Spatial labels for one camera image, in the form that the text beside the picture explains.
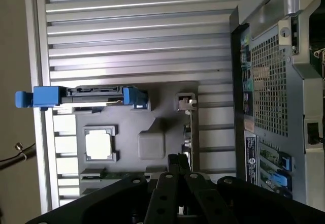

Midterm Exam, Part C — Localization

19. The green RAM stick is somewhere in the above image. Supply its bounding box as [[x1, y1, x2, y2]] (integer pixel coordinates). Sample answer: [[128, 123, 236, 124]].
[[101, 171, 153, 182]]

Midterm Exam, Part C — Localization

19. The dark label sticker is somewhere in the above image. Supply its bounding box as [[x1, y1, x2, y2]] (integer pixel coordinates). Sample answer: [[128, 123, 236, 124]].
[[244, 131, 259, 185]]

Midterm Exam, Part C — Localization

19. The blue card latch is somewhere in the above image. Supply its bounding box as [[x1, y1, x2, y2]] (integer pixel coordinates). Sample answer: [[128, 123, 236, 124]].
[[280, 156, 292, 171], [266, 172, 293, 192]]

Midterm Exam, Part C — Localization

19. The grey parts rack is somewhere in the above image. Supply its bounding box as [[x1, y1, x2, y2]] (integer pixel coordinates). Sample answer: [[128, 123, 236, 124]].
[[52, 80, 202, 203]]

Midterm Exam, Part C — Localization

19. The silver CPU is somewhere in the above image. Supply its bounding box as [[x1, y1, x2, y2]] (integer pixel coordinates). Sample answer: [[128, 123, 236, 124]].
[[85, 132, 113, 156]]

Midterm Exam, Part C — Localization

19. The grey open PC case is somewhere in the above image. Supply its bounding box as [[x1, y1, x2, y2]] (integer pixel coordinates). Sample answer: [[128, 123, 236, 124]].
[[229, 0, 325, 208]]

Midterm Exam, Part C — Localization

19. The disk in blue caddy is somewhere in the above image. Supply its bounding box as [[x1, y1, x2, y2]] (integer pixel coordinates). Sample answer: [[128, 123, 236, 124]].
[[15, 85, 152, 112]]

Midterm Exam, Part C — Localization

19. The small metal bracket part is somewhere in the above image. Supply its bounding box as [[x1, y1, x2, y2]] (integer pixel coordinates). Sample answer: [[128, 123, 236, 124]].
[[178, 95, 199, 172]]

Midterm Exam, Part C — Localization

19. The black cable with connector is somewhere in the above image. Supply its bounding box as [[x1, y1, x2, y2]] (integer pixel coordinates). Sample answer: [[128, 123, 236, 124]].
[[0, 142, 37, 171]]

